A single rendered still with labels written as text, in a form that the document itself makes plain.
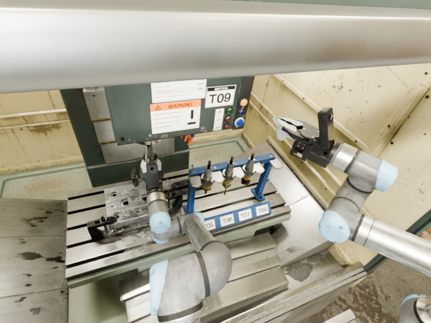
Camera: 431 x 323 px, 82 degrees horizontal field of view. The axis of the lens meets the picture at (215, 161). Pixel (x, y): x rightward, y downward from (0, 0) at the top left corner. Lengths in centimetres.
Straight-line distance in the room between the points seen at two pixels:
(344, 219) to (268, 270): 90
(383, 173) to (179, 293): 59
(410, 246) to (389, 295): 206
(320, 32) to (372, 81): 120
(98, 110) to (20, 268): 89
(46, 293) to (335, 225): 138
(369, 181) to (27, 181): 213
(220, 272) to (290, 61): 59
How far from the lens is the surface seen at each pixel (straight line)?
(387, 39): 25
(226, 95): 81
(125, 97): 73
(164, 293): 68
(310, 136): 76
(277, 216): 155
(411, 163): 133
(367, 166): 76
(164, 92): 74
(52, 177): 223
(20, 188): 225
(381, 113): 136
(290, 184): 182
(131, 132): 80
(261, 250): 157
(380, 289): 275
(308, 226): 169
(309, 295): 147
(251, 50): 17
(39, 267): 168
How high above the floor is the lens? 206
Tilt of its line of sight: 43 degrees down
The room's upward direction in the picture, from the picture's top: 8 degrees clockwise
